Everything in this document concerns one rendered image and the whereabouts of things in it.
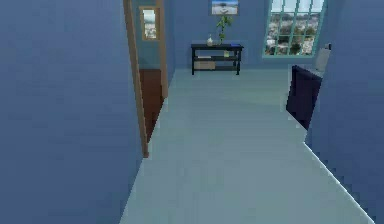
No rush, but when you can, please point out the beige box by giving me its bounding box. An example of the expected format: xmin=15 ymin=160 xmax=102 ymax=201
xmin=194 ymin=59 xmax=217 ymax=71

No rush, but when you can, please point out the black console table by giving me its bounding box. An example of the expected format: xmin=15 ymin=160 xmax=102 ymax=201
xmin=190 ymin=43 xmax=245 ymax=76

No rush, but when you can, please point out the green house plant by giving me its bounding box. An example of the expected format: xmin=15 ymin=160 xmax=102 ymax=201
xmin=215 ymin=15 xmax=234 ymax=46

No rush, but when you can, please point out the wooden framed picture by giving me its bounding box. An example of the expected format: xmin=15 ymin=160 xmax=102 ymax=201
xmin=138 ymin=5 xmax=162 ymax=42

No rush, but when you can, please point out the framed landscape picture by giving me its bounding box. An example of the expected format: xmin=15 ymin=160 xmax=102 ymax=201
xmin=209 ymin=0 xmax=240 ymax=17

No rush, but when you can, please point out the dark navy cabinet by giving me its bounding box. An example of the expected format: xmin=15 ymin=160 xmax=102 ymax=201
xmin=285 ymin=64 xmax=324 ymax=131

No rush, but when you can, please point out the teal framed window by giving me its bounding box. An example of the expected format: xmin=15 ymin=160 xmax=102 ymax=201
xmin=261 ymin=0 xmax=329 ymax=60

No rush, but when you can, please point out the wooden door frame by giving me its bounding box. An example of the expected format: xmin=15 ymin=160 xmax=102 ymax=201
xmin=122 ymin=0 xmax=170 ymax=159

